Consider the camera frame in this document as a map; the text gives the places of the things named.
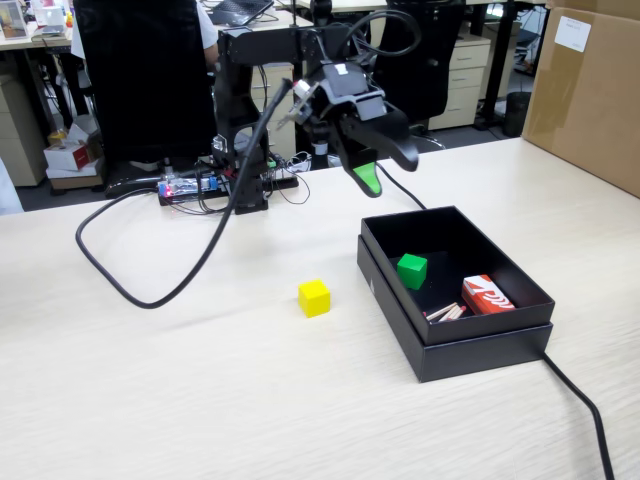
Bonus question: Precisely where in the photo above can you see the flat brown cardboard box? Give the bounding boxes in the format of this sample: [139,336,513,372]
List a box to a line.
[47,167,106,191]

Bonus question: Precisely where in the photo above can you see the black cardboard box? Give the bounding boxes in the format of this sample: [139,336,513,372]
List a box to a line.
[359,204,557,346]

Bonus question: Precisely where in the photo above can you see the thick black camera cable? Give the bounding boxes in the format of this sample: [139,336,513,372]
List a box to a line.
[74,77,294,310]

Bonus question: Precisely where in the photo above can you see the standing photo frame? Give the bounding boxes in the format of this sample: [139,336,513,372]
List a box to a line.
[0,0,29,40]

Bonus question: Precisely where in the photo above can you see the red and white carton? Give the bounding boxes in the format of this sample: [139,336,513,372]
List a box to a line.
[43,141,101,174]

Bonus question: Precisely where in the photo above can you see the open black laptop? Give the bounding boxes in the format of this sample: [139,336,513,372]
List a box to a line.
[207,0,276,27]

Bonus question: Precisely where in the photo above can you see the black mesh office chair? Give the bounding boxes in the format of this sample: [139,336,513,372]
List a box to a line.
[338,0,467,159]

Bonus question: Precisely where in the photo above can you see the yellow wooden cube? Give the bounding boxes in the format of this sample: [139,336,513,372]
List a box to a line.
[297,279,332,319]

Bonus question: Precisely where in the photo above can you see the white desktop device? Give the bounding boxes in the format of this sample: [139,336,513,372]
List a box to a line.
[37,7,69,29]

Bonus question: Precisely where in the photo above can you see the beige drawer cabinet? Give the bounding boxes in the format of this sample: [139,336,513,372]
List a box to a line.
[249,62,297,154]
[0,74,49,187]

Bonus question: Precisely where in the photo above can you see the white drawer cabinet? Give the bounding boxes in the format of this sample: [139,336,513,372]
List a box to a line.
[428,37,494,132]

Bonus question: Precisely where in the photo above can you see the black cable on table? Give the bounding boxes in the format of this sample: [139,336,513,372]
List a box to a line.
[374,162,616,480]

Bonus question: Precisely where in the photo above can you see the person in white shirt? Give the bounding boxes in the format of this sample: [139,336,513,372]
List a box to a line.
[196,3,221,51]

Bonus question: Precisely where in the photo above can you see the desk with black legs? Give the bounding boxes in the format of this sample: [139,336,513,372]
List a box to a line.
[294,0,549,131]

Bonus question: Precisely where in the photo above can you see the controller circuit board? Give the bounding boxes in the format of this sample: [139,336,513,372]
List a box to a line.
[157,172,224,201]

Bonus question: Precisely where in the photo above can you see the black jointed pole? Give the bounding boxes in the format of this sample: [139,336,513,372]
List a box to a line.
[308,0,335,171]

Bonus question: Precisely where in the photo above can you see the beige office desk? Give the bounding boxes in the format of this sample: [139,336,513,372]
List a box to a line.
[204,7,316,37]
[0,22,76,131]

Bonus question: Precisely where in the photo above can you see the red and white matchbox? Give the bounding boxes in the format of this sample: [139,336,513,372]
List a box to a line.
[460,274,516,317]

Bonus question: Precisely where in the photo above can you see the green wooden cube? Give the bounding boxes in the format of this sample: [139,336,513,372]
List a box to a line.
[396,253,429,290]

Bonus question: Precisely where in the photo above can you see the white shipping label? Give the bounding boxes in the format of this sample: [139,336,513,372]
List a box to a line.
[555,15,593,52]

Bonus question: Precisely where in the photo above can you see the large brown cardboard box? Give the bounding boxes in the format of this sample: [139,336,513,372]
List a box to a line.
[519,0,640,199]

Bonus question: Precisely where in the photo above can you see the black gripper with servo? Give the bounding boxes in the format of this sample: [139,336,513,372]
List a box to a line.
[317,62,421,200]

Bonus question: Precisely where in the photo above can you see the black mesh trash bin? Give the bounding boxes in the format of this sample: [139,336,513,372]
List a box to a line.
[502,91,532,138]

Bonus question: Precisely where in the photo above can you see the thin black arm wires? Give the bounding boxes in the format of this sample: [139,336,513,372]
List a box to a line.
[344,9,422,66]

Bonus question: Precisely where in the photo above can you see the black high-back office chair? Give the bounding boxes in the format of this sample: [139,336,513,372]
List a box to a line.
[72,0,217,199]

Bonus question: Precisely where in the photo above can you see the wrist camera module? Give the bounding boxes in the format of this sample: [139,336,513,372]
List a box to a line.
[276,77,322,127]

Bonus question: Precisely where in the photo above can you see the black open box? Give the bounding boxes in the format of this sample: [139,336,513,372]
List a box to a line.
[356,234,555,384]

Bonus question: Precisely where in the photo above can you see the open white carton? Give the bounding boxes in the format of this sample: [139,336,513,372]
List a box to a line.
[64,115,101,146]

